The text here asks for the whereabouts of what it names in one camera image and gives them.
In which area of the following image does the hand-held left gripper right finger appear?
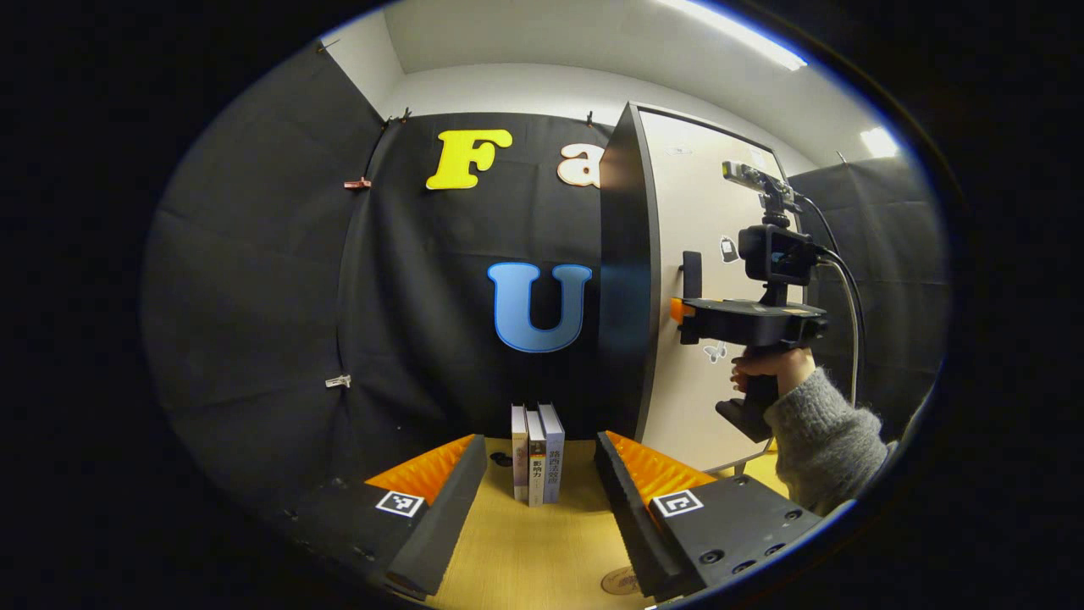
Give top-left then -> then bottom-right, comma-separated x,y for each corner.
595,430 -> 827,604

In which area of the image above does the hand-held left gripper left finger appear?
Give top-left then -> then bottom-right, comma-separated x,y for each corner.
279,434 -> 489,601

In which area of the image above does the dark grey cabinet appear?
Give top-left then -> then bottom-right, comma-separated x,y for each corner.
597,102 -> 663,443

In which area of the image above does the beige cabinet door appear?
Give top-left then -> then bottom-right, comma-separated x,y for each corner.
639,108 -> 805,474

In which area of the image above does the grey white book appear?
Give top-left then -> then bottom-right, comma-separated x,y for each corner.
512,405 -> 529,502

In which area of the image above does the lavender blue book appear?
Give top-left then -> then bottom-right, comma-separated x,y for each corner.
539,403 -> 566,504

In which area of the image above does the black backdrop cloth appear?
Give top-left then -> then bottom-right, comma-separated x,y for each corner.
140,42 -> 949,518

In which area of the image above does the black cable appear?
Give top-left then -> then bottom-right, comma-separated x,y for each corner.
792,193 -> 866,408

